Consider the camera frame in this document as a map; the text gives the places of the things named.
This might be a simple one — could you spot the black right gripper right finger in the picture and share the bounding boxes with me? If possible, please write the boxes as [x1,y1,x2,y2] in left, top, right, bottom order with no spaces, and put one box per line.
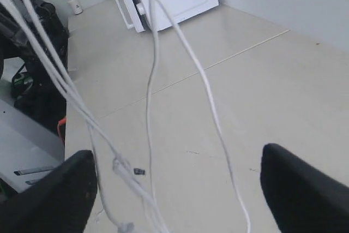
[260,144,348,232]

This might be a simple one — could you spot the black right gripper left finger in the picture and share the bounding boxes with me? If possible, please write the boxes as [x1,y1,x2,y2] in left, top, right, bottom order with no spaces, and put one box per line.
[1,150,98,232]

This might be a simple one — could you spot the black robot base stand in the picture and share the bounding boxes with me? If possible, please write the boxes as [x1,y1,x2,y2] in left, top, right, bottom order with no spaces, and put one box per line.
[1,0,69,139]

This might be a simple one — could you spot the white wired earphones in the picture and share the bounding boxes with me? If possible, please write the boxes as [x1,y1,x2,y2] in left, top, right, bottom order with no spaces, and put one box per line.
[0,0,251,233]

